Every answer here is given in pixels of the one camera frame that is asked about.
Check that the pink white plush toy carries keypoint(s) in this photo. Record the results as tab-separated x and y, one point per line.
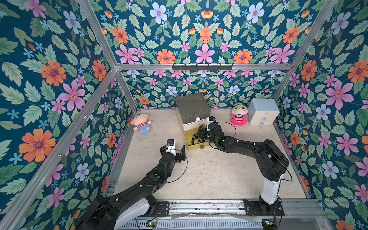
239	115

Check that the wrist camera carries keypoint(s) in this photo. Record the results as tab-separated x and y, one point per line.
170	145
212	119

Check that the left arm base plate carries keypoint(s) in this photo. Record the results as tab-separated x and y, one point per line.
160	209

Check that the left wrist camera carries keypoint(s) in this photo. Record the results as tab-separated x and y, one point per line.
170	145

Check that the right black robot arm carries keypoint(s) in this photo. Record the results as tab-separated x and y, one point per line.
272	163

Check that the black earphones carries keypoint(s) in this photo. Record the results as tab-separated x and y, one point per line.
195	140
202	132

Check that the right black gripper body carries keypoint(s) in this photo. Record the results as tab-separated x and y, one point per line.
205	135

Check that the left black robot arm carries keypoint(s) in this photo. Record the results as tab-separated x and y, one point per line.
111	213

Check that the white drawer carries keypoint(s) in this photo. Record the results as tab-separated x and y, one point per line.
195	124

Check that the white blue drawer cabinet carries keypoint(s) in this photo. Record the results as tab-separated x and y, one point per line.
262	111

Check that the yellow bottom drawer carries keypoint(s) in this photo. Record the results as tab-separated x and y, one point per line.
188	137

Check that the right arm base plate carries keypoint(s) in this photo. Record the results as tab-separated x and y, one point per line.
261	208

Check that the three-tier colored drawer cabinet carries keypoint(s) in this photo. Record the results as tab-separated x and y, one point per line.
193	112

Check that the pink pig plush toy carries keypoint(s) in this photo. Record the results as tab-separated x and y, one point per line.
141	123

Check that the grey top drawer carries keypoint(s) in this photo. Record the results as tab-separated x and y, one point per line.
192	106

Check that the black wall hook rail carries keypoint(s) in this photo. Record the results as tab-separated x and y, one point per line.
202	67

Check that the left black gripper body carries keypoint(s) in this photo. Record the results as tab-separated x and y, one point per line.
176	158

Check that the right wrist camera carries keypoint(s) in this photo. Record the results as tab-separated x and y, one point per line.
212	119

